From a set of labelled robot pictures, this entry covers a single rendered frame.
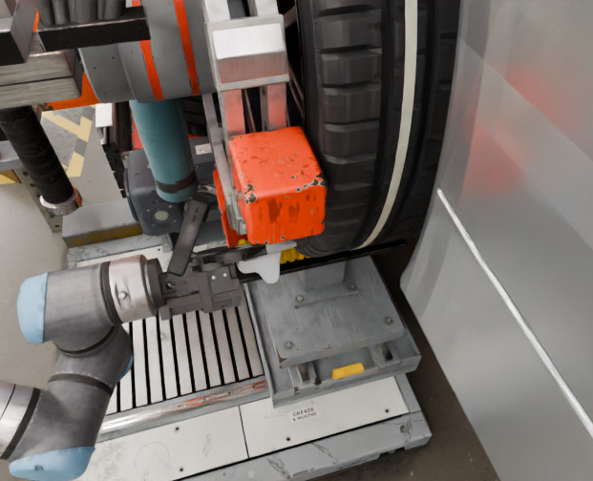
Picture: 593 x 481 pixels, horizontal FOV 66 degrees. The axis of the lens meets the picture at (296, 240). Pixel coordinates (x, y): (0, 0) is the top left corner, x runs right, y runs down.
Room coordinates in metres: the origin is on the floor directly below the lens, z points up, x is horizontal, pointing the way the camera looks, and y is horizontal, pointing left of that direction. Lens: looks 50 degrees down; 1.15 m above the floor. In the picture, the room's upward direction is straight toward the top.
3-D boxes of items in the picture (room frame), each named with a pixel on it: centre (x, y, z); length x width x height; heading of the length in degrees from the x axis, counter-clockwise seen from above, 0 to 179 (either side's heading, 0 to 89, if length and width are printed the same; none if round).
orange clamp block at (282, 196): (0.33, 0.02, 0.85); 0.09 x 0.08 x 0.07; 15
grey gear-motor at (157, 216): (0.92, 0.23, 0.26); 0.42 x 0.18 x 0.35; 105
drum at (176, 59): (0.61, 0.18, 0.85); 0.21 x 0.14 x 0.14; 105
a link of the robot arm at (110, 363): (0.33, 0.31, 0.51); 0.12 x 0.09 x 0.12; 177
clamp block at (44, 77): (0.41, 0.26, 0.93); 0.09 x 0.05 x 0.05; 105
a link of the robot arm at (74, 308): (0.34, 0.31, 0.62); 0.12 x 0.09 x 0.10; 105
